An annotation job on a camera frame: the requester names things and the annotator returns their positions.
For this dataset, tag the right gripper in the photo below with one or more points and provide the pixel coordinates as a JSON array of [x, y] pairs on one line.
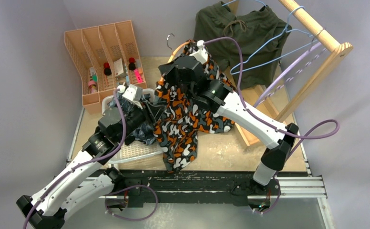
[[169, 70]]

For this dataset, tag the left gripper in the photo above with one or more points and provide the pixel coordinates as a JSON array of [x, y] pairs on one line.
[[150, 112]]

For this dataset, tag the orange hanger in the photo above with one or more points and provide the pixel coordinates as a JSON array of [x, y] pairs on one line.
[[177, 49]]

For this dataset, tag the dark leaf print shorts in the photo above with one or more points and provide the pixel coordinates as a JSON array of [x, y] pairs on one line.
[[122, 104]]

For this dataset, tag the white plastic basket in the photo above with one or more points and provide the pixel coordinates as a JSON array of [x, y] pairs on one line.
[[135, 150]]

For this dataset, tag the orange camouflage shorts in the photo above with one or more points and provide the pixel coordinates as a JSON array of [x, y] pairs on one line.
[[177, 128]]

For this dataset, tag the peach plastic desk organizer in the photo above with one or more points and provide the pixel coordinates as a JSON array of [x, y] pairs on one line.
[[93, 51]]

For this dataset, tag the lilac plastic hanger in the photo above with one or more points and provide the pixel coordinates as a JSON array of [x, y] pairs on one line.
[[288, 74]]

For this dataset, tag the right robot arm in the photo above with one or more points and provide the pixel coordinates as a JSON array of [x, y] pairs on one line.
[[216, 96]]

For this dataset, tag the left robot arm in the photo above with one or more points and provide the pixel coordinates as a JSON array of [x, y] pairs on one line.
[[50, 207]]

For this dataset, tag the olive green shorts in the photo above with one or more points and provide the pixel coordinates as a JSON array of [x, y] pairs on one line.
[[261, 35]]

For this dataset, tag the pink small bottle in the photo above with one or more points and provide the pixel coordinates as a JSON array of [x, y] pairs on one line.
[[92, 85]]

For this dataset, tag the pink highlighter marker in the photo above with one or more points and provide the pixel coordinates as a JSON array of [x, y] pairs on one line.
[[138, 75]]

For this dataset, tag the red black marker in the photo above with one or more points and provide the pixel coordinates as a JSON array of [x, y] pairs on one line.
[[132, 64]]

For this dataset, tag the white medicine box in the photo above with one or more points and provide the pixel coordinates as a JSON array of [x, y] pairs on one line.
[[119, 69]]

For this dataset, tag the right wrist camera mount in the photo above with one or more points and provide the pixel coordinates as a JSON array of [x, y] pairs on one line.
[[199, 51]]

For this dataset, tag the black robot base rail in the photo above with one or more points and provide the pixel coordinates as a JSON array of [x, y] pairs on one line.
[[210, 187]]

